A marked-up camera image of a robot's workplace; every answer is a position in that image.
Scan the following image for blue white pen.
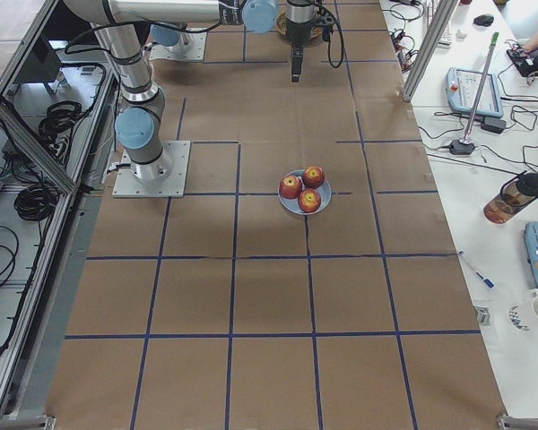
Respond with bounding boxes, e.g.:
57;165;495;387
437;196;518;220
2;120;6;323
458;251;495;288

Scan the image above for aluminium frame post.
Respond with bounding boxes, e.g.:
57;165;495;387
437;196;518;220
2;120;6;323
401;0;457;102

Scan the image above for woven wicker basket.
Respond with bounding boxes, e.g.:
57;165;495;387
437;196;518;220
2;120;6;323
277;13;322;45

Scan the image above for black power adapter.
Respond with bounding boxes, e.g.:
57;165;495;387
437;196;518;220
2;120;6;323
481;116;507;134

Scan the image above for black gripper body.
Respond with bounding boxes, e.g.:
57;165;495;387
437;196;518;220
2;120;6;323
285;0;316;45

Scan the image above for red apple on plate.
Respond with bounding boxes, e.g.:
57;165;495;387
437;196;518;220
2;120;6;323
297;188;322;213
301;166;325;189
279;175;303;200

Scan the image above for green tipped metal rod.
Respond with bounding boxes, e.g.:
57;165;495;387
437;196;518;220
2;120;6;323
459;31;499;146

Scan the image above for amber drink bottle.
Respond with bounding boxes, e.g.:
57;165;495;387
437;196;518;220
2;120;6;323
483;172;538;224

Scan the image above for light blue plate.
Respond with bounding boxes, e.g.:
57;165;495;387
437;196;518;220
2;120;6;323
278;168;332;215

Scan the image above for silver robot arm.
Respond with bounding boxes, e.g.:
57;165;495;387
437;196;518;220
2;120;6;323
149;29;289;85
66;1;279;182

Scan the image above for black computer mouse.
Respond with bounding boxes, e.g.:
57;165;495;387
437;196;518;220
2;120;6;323
473;13;495;27

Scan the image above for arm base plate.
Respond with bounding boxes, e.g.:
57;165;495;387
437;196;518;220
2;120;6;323
150;31;206;62
112;141;191;198

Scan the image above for white mug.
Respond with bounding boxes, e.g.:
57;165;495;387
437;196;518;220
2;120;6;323
508;288;538;331

